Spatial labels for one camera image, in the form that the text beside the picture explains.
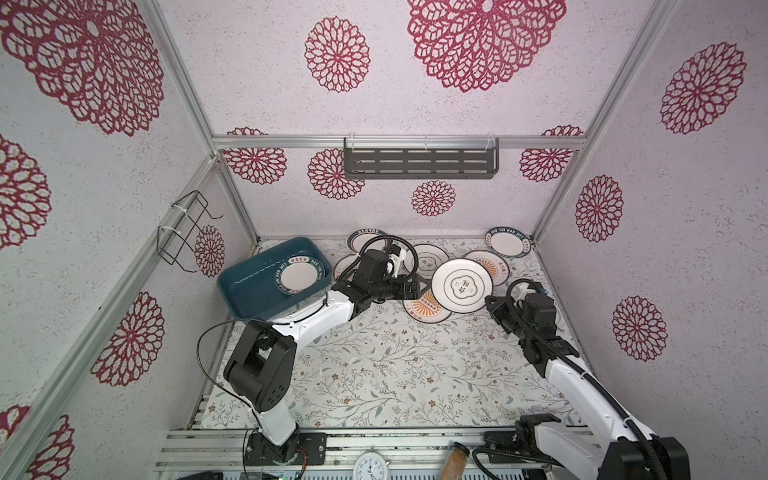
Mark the black wire wall rack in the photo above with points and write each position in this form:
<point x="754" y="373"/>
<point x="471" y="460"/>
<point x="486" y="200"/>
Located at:
<point x="175" y="243"/>

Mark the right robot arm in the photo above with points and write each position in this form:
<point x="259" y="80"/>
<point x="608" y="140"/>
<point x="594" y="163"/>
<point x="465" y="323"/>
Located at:
<point x="617" y="446"/>

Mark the brown spice bottle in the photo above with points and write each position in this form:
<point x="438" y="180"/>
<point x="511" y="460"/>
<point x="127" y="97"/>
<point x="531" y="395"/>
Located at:
<point x="455" y="464"/>

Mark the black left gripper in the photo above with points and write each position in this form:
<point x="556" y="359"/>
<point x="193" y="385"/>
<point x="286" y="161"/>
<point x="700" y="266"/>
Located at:
<point x="414" y="292"/>

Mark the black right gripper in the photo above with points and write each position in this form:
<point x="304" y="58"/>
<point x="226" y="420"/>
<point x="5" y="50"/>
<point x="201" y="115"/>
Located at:
<point x="499" y="308"/>

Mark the teal plastic bin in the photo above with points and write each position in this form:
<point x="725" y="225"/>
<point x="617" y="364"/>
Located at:
<point x="249" y="290"/>

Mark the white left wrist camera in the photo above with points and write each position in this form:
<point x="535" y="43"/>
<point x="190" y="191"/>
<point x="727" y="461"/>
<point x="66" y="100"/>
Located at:
<point x="395" y="258"/>

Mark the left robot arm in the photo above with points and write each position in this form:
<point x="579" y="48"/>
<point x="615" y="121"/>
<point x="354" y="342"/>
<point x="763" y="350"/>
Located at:
<point x="260" y="368"/>

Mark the sunburst plate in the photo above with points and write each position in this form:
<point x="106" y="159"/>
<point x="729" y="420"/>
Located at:
<point x="426" y="309"/>
<point x="342" y="265"/>
<point x="494" y="264"/>

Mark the green rim text plate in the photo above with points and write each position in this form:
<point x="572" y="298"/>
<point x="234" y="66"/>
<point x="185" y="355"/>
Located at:
<point x="508" y="242"/>
<point x="298" y="273"/>

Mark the grey metal wall shelf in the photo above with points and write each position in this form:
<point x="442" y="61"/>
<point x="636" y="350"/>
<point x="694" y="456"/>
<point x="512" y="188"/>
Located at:
<point x="425" y="163"/>

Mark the small clover plate green rim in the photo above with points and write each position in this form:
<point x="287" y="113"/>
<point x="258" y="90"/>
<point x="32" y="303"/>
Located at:
<point x="430" y="258"/>

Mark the large clover plate green rim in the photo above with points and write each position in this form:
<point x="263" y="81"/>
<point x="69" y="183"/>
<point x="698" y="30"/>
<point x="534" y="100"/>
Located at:
<point x="461" y="286"/>

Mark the small red-ring green plate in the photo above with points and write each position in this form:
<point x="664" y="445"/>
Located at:
<point x="366" y="239"/>

